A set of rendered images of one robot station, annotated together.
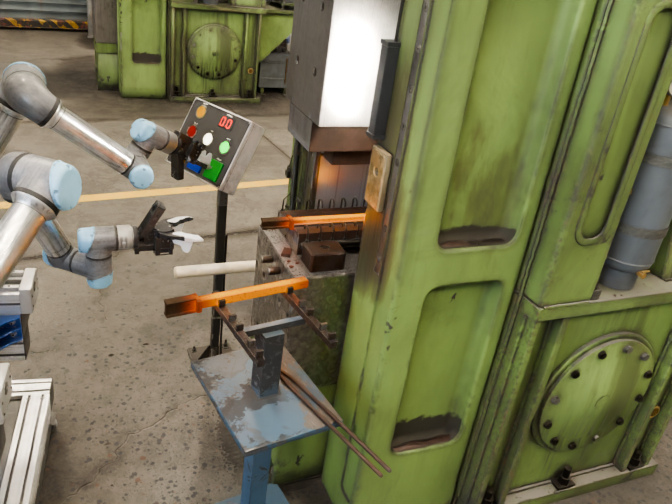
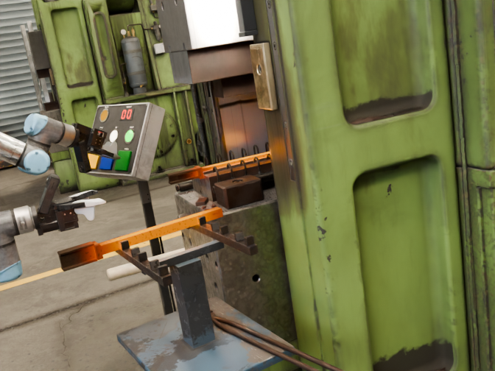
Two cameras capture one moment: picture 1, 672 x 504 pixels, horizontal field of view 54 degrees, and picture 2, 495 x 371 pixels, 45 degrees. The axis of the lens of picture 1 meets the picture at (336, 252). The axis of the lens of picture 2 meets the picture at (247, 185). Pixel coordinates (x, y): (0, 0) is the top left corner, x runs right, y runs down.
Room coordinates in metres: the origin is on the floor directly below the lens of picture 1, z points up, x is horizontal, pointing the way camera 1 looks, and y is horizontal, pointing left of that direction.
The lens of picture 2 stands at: (0.16, -0.18, 1.38)
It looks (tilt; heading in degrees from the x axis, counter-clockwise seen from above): 14 degrees down; 6
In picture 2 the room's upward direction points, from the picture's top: 9 degrees counter-clockwise
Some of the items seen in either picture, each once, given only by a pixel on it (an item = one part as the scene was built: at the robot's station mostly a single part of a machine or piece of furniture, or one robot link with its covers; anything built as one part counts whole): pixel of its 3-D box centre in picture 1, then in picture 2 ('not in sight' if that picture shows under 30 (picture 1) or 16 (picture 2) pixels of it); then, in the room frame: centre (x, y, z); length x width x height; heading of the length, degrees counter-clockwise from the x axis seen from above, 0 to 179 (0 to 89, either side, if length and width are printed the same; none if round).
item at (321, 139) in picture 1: (360, 126); (244, 57); (2.06, -0.02, 1.32); 0.42 x 0.20 x 0.10; 117
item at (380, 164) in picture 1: (378, 178); (264, 76); (1.75, -0.09, 1.27); 0.09 x 0.02 x 0.17; 27
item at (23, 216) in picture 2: (125, 237); (25, 219); (1.71, 0.63, 0.98); 0.08 x 0.05 x 0.08; 27
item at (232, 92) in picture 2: (370, 151); (262, 79); (2.06, -0.06, 1.24); 0.30 x 0.07 x 0.06; 117
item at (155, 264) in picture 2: (292, 339); (202, 252); (1.38, 0.08, 0.94); 0.23 x 0.06 x 0.02; 125
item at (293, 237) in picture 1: (344, 225); (261, 168); (2.06, -0.02, 0.96); 0.42 x 0.20 x 0.09; 117
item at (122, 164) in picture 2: (214, 170); (124, 160); (2.27, 0.50, 1.01); 0.07 x 0.05 x 0.07; 52
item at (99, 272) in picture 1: (94, 267); (1, 260); (1.68, 0.72, 0.88); 0.11 x 0.08 x 0.11; 75
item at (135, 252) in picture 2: (272, 314); (180, 240); (1.48, 0.15, 0.94); 0.23 x 0.06 x 0.02; 125
